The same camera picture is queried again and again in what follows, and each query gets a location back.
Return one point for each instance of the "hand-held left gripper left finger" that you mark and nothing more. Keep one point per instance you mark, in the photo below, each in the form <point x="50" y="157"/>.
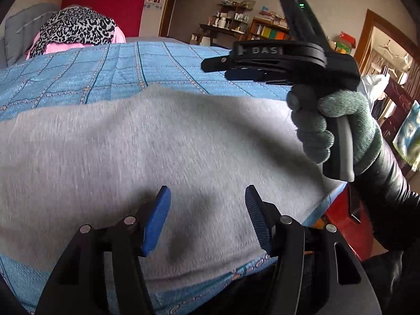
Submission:
<point x="157" y="216"/>

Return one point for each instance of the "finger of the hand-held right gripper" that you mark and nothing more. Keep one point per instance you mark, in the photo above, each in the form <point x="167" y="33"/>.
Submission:
<point x="246" y="74"/>
<point x="236" y="63"/>

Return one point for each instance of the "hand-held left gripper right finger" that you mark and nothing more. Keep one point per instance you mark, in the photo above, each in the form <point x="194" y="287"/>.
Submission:
<point x="257" y="220"/>

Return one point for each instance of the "grey pants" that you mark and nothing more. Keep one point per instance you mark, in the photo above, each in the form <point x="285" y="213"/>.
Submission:
<point x="164" y="137"/>

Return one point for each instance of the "person's right forearm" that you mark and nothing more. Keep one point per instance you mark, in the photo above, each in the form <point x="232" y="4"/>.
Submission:
<point x="390" y="197"/>

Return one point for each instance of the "person's right hand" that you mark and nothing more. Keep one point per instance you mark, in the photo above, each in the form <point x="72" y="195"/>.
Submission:
<point x="364" y="128"/>

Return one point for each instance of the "green and yellow package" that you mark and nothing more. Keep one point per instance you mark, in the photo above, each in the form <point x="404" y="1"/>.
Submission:
<point x="343" y="50"/>

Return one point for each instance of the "wooden bookshelf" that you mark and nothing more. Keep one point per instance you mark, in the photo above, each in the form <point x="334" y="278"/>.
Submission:
<point x="259" y="32"/>

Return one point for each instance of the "white bin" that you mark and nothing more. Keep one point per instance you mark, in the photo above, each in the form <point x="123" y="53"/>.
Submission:
<point x="205" y="41"/>

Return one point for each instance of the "wooden desk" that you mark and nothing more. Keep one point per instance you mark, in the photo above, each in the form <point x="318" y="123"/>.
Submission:
<point x="220" y="28"/>

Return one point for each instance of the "red box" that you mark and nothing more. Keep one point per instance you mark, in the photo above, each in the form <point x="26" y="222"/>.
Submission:
<point x="347" y="37"/>

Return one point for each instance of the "stack of books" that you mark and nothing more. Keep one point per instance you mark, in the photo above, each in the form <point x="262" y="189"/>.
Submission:
<point x="272" y="18"/>

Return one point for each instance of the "wooden desk shelf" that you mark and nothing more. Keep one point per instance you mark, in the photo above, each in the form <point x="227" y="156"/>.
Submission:
<point x="234" y="5"/>

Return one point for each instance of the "white bag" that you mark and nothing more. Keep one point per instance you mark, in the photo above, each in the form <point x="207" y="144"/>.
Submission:
<point x="372" y="85"/>

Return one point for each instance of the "wooden room door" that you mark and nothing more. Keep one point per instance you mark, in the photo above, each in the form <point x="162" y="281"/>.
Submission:
<point x="175" y="6"/>

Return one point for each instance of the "red stool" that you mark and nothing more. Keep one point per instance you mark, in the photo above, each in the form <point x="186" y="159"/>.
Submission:
<point x="341" y="223"/>

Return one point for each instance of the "dark wooden rack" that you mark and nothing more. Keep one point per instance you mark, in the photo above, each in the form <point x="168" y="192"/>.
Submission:
<point x="400" y="95"/>

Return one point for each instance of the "blue and white towel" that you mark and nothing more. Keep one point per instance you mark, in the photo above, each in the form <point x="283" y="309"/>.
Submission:
<point x="408" y="131"/>

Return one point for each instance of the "blue checked blanket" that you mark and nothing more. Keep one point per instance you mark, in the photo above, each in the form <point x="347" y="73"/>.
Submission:
<point x="98" y="69"/>

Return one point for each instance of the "person's dark clothing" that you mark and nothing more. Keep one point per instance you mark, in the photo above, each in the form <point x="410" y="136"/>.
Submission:
<point x="387" y="279"/>

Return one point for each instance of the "grey padded headboard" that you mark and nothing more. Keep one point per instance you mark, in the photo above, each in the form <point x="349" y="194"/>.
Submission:
<point x="19" y="32"/>

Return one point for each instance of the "wooden door frame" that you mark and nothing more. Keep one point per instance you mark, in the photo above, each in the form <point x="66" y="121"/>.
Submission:
<point x="364" y="29"/>

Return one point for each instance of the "wall stickers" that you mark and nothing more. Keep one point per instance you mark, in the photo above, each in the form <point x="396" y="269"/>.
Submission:
<point x="153" y="2"/>

